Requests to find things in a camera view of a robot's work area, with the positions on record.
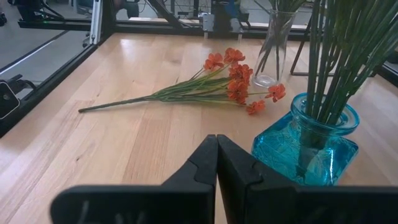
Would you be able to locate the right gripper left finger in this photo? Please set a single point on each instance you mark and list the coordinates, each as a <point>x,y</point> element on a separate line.
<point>140,205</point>

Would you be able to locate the person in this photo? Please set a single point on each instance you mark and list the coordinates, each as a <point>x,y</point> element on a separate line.
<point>127,9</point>

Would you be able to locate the black metal rig frame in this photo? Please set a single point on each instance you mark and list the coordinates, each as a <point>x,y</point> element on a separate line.
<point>149,26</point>

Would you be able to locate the orange artificial flower bunch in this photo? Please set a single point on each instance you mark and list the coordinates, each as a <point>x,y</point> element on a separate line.
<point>237,90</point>

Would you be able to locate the black table-level camera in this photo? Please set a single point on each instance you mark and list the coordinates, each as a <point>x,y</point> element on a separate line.
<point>7,99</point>

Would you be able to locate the blue artificial flower bunch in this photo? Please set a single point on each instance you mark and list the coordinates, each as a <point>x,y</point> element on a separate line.
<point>277,56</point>

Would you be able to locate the green stems bouquet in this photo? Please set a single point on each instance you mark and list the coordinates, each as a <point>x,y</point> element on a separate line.
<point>357,46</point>

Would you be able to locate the black equipment base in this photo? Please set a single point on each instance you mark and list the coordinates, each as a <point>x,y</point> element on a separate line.
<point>31,9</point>

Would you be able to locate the silver aluminium frame post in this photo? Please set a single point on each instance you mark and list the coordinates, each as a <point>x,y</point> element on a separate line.
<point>96,18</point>

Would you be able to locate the blue glass vase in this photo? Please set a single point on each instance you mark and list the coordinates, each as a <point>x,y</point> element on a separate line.
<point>280,149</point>

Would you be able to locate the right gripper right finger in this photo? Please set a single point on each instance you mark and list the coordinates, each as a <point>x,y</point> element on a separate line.
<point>311,205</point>

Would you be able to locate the clear glass vase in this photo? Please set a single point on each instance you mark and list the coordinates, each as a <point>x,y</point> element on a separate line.
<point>281,34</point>

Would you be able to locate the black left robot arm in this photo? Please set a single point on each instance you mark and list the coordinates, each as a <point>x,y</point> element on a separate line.
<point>222,21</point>

